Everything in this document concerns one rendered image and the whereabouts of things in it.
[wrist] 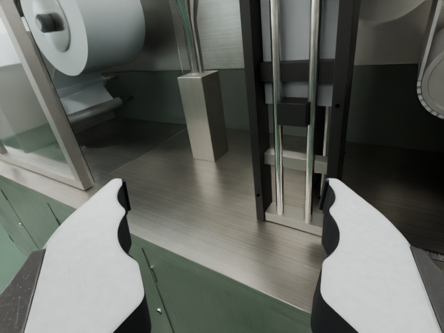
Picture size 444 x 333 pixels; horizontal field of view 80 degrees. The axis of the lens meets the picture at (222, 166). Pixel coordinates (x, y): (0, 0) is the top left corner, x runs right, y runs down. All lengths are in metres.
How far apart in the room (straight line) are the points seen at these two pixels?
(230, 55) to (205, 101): 0.28
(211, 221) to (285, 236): 0.17
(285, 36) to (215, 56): 0.61
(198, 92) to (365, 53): 0.47
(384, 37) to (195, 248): 0.71
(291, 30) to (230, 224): 0.40
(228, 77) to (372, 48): 0.47
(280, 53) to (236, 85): 0.59
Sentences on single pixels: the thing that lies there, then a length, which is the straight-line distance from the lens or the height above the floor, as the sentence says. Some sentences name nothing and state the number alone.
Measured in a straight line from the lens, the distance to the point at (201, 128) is 0.84.
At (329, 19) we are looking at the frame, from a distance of 0.46.
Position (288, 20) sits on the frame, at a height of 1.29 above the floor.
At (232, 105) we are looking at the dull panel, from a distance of 1.08.
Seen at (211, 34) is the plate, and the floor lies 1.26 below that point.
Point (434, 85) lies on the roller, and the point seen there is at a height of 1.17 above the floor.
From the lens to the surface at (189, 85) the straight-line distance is 0.81.
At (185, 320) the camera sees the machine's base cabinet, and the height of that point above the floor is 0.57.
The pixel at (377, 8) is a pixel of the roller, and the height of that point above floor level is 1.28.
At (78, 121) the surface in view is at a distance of 0.89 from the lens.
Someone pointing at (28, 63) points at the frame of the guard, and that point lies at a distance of 0.82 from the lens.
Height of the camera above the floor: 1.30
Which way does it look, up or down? 29 degrees down
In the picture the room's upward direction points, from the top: 8 degrees counter-clockwise
